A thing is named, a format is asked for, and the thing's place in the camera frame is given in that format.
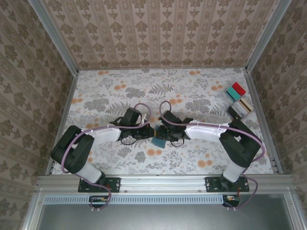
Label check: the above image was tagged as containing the thin black right gripper cable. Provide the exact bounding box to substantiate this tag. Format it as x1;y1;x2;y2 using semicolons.
169;138;186;147

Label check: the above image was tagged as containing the white credit card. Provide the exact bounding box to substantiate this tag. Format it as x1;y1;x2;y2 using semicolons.
234;101;248;115

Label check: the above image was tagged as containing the blue card holder wallet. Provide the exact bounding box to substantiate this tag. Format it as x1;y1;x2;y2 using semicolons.
151;137;167;149

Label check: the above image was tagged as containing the aluminium rear rail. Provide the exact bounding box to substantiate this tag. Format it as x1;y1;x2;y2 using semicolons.
77;67;248;72

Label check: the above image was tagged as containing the teal credit card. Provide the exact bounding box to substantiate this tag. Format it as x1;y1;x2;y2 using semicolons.
225;86;241;101

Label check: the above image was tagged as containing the aluminium corner post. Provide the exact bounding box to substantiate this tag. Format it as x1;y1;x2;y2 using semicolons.
28;0;80;74
244;0;292;72

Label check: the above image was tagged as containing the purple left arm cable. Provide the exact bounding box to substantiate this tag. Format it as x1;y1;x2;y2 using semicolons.
60;102;151;213

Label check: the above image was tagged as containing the red credit card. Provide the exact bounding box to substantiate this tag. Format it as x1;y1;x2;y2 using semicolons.
232;81;246;95

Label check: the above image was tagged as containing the black cable connector mount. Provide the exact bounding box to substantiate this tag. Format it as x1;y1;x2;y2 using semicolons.
222;194;241;208
89;195;112;208

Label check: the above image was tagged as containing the clear acrylic card stand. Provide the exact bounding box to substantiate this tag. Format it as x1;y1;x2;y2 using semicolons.
224;81;255;121

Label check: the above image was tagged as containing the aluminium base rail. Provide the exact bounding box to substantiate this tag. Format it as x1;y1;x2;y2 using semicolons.
35;174;297;192

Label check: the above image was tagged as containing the white slotted cable duct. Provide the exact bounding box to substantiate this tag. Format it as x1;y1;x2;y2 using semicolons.
44;194;226;205

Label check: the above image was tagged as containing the beige striped credit card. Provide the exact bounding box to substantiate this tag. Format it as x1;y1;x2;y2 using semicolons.
239;97;253;113

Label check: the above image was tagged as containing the grey metal panel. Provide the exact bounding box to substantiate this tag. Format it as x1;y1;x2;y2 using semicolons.
35;194;298;230

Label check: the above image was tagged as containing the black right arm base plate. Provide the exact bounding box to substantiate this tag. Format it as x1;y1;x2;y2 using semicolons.
205;176;250;194

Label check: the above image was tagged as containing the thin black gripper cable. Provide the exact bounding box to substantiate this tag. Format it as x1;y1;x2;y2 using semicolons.
119;135;141;146
169;138;186;147

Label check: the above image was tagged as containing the aluminium side rail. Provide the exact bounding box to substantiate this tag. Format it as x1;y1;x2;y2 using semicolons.
45;70;80;177
243;68;283;175

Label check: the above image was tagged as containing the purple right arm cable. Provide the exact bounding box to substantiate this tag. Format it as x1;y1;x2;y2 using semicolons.
159;100;266;211

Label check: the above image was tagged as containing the thin black left gripper cable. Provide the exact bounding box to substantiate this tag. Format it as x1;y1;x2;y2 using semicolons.
119;135;141;146

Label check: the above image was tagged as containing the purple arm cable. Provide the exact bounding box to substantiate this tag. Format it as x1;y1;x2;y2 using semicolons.
159;100;266;211
60;102;151;213

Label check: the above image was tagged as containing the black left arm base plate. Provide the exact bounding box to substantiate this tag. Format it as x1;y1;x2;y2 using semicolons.
78;176;121;194

